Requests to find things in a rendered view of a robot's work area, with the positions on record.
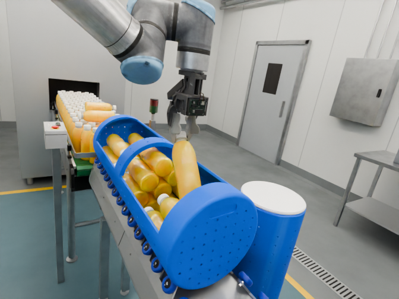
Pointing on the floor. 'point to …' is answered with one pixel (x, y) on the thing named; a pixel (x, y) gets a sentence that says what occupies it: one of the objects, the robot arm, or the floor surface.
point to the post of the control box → (57, 213)
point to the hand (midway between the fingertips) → (180, 137)
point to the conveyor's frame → (72, 184)
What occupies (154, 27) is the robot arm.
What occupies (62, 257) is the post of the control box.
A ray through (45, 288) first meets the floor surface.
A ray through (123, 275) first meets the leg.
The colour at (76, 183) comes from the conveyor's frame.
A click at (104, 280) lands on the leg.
